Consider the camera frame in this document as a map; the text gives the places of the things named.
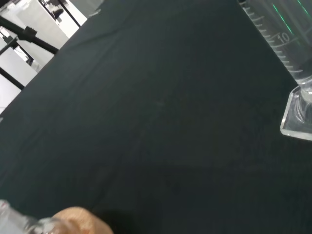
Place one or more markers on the black cloth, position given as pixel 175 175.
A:
pixel 156 122

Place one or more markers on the black tripod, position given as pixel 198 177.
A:
pixel 29 33

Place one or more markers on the clear funnel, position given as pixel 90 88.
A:
pixel 9 217

